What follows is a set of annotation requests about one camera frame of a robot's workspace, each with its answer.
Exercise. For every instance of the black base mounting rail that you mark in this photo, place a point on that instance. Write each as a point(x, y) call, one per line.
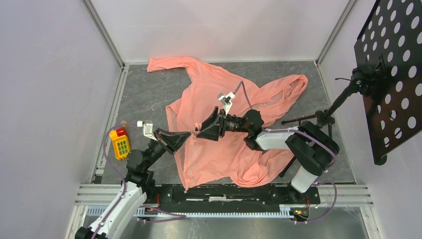
point(229, 198)

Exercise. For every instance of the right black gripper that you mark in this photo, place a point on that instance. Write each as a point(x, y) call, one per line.
point(215, 124)

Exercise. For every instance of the white toothed cable track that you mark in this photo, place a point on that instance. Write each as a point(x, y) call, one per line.
point(283, 212)

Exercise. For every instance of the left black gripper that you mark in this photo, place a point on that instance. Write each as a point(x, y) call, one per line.
point(176, 138)

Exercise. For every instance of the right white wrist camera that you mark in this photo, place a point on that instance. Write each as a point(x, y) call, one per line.
point(226, 101)

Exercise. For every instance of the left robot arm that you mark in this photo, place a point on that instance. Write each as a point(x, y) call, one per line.
point(136, 185)

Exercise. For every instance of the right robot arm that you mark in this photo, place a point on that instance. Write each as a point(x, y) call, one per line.
point(311, 144)

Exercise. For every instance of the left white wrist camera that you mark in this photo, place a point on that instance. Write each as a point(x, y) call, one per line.
point(147, 128)

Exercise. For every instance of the black perforated stand plate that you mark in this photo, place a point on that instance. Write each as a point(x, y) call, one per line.
point(388, 50)

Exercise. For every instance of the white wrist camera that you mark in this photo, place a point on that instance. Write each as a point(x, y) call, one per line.
point(226, 101)
point(147, 128)

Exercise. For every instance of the yellow red toy block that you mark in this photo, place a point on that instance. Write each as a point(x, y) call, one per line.
point(120, 143)

